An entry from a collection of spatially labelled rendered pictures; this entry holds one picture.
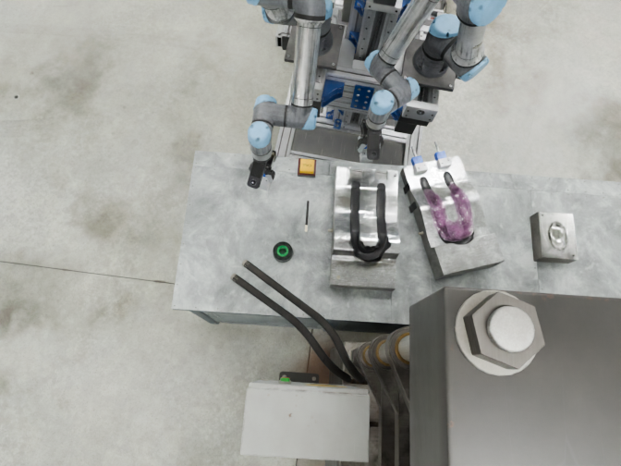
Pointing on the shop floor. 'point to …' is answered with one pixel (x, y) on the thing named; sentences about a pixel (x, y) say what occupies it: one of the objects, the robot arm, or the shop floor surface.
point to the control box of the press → (306, 419)
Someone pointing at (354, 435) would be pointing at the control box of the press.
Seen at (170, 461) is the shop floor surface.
